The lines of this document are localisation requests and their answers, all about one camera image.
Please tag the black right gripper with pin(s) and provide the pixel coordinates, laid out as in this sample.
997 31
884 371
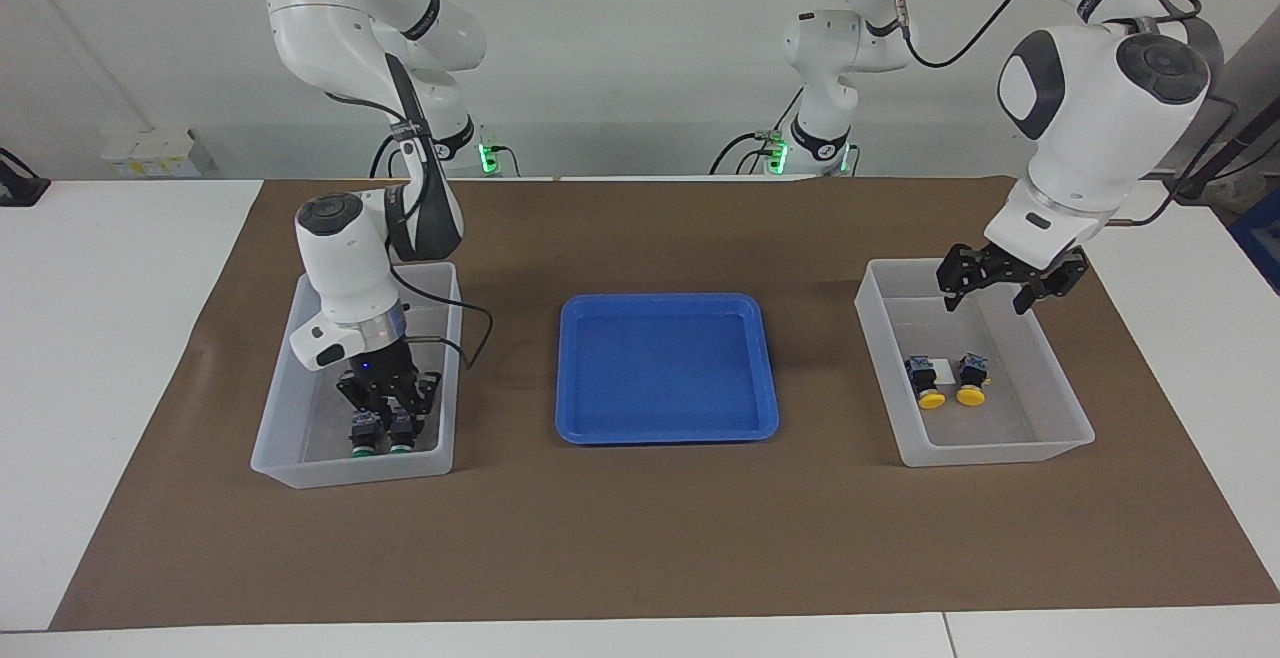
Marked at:
380 366

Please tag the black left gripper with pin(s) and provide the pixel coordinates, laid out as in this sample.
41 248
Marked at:
1010 273

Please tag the green push button switch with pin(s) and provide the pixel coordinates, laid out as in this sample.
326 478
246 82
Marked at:
366 435
403 431

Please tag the yellow push button switch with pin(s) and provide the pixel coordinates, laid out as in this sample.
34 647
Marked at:
972 383
928 386

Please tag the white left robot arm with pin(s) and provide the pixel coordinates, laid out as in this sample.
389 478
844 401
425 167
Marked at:
1090 118

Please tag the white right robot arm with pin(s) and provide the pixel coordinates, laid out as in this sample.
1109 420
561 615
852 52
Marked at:
340 258

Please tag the translucent white plastic box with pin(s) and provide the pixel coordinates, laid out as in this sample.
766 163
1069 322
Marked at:
300 438
1010 428

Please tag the white square sticker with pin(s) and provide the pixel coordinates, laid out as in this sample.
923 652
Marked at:
945 370

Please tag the black stand pole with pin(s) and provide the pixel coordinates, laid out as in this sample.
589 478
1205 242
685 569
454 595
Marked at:
1225 158

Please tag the blue plastic crate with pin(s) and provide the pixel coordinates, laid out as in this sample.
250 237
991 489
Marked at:
1260 238

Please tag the blue plastic tray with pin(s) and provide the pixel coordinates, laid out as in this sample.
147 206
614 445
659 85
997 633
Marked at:
665 368

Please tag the brown paper table mat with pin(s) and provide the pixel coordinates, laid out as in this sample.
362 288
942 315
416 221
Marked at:
660 538

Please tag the black clamp base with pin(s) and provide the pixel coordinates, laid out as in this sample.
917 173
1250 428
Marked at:
20 188

